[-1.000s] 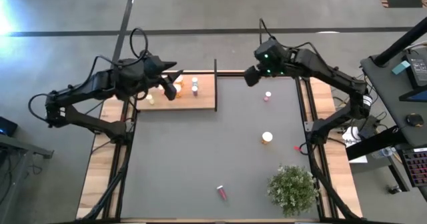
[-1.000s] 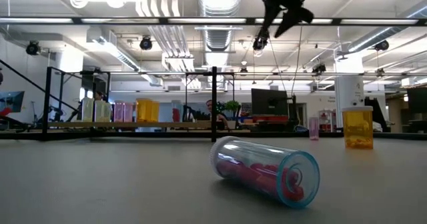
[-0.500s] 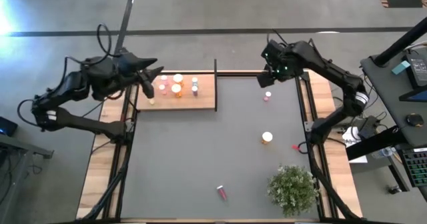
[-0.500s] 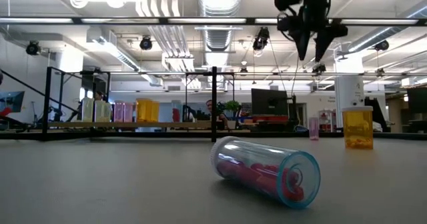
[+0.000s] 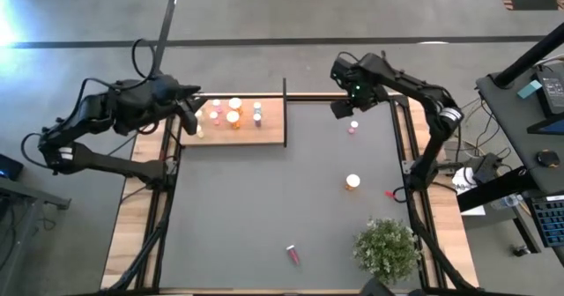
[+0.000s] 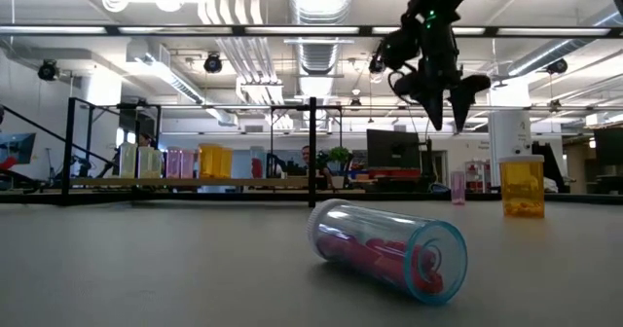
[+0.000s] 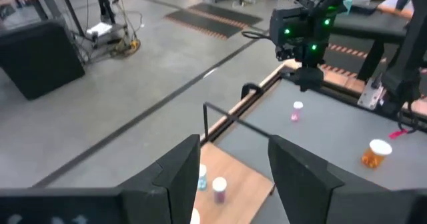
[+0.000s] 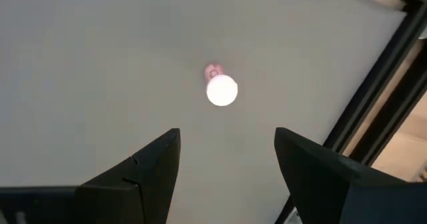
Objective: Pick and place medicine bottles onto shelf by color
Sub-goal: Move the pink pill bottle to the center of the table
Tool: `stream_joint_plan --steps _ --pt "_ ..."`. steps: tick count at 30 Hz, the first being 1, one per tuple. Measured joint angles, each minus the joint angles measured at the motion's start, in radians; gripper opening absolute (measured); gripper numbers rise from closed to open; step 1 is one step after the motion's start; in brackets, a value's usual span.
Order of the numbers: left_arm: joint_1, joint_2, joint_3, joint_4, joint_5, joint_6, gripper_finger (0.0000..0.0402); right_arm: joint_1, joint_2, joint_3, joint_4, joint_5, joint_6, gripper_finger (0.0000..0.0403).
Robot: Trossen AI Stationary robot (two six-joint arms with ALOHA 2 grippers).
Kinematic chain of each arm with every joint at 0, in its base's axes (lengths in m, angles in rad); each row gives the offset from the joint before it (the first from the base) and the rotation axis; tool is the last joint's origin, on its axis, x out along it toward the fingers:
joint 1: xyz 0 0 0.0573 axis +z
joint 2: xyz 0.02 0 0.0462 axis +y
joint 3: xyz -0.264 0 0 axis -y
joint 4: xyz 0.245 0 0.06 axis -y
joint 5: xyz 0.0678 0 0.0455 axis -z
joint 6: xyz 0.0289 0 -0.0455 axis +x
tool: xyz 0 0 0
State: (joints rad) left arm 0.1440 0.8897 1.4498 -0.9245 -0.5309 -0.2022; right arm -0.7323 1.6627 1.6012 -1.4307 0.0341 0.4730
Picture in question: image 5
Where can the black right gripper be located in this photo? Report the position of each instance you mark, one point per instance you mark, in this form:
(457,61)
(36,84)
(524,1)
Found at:
(365,94)

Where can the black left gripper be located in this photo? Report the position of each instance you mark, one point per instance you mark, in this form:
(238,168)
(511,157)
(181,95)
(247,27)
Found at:
(178,100)

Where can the small pink pill bottle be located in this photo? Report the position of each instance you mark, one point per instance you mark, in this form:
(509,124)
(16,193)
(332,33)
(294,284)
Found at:
(352,127)
(216,103)

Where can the yellow-green pill tube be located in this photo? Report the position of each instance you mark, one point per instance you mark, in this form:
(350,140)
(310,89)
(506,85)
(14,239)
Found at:
(200,132)

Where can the large orange pill bottle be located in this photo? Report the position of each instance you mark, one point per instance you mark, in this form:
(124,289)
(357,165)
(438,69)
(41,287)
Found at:
(352,181)
(232,118)
(235,103)

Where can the small clear pill vial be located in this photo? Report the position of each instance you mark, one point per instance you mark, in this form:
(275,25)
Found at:
(257,106)

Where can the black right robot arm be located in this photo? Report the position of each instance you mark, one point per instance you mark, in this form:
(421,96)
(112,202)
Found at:
(410,84)

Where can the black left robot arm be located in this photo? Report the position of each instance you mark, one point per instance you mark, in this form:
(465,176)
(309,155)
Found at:
(123,166)

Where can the small red clip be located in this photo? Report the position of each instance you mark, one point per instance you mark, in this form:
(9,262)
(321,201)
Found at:
(389,194)

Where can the grey table mat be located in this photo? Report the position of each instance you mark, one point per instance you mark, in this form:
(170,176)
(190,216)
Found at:
(264,225)

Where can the white paper sheet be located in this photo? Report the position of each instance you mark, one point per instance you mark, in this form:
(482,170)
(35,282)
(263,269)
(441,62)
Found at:
(462,186)

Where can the black power supply box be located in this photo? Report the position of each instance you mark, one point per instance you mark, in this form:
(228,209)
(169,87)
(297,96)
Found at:
(487,166)

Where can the potted green plant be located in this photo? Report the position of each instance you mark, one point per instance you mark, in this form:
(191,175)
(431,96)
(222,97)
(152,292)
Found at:
(387,252)

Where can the dark grey desk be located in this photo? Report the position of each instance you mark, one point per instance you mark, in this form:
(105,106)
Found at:
(515,124)

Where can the grey side desk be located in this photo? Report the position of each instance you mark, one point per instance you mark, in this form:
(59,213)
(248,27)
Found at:
(35,197)

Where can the black desk leg foot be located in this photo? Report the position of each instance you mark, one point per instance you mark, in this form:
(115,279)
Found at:
(493,190)

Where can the small teal box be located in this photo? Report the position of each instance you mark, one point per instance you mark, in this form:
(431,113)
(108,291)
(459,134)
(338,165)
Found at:
(529,89)

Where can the black vertical pole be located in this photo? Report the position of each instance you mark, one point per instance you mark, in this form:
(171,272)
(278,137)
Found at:
(529,56)

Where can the black computer tower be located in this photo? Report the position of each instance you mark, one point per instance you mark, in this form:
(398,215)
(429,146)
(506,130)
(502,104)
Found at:
(9,167)

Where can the clear plastic water bottle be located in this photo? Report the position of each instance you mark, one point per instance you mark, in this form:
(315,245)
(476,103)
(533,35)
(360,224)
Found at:
(506,201)

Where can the black power adapter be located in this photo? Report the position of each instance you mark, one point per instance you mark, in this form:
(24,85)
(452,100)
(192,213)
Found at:
(551,93)

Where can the black computer mouse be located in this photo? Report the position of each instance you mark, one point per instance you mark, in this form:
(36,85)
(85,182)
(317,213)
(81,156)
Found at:
(547,158)

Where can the small black floor object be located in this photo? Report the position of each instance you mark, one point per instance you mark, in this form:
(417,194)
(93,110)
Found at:
(521,250)

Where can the backlit keyboard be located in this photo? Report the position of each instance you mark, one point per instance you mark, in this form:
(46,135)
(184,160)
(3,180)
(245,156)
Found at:
(548,221)

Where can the black aluminium table frame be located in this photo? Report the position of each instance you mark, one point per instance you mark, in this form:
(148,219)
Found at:
(408,133)

